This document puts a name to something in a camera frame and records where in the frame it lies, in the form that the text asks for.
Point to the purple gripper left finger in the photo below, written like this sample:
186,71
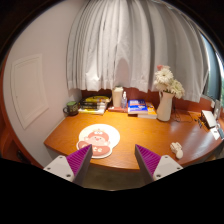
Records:
72,167

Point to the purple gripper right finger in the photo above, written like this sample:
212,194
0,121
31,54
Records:
154,167

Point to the white computer mouse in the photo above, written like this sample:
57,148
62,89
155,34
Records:
176,148

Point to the cartoon character mouse pad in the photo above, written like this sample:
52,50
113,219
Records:
103,138

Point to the white ceramic vase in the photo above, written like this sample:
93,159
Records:
165,106

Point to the dark green mug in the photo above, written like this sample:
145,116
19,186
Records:
71,108

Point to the blue book stack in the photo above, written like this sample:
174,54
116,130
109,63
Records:
142,109

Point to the stack of dark books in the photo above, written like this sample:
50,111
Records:
94,105

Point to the red tray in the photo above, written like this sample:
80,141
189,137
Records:
117,109

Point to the clear sanitizer bottle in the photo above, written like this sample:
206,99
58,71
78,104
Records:
124,100

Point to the white cylindrical container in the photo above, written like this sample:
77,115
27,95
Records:
117,96

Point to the white and pink flowers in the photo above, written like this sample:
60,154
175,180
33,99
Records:
165,82

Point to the white pleated curtain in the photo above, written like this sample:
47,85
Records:
122,42

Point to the white wall panel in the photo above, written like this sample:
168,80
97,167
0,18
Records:
27,89

